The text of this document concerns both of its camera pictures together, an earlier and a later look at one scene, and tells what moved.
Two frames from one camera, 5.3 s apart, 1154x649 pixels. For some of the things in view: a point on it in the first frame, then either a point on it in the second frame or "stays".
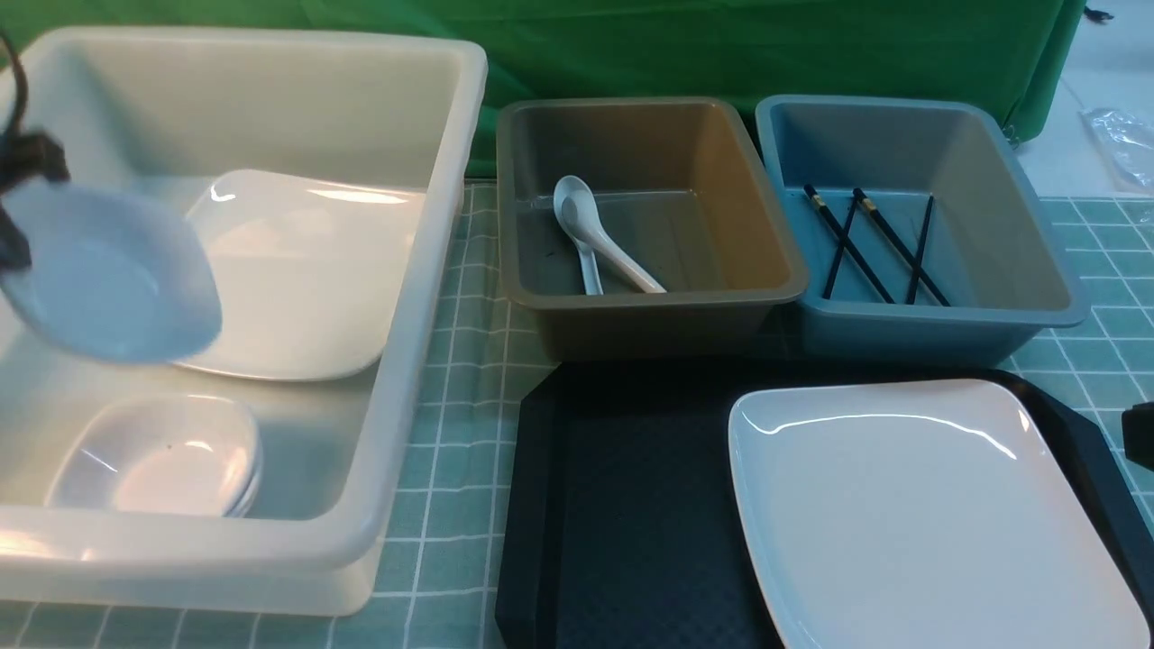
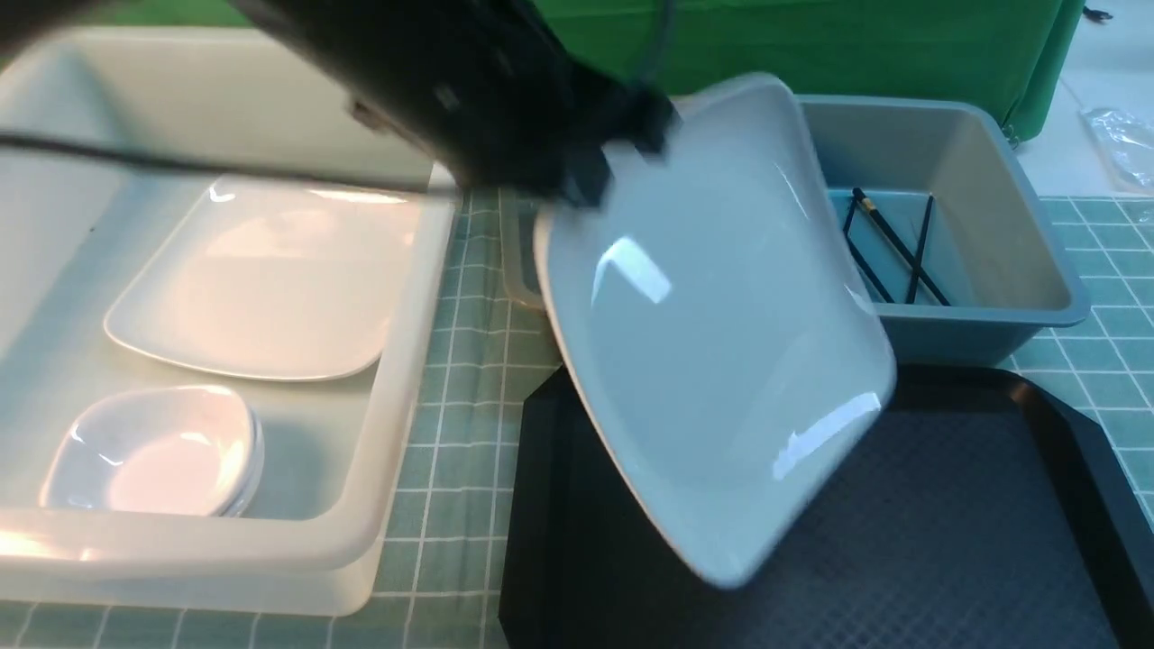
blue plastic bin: (915, 234) stays
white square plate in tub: (311, 271) stays
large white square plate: (927, 514) to (712, 333)
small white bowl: (109, 279) to (256, 470)
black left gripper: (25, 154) to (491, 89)
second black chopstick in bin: (920, 250) stays
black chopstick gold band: (870, 205) stays
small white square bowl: (187, 453) stays
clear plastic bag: (1125, 142) stays
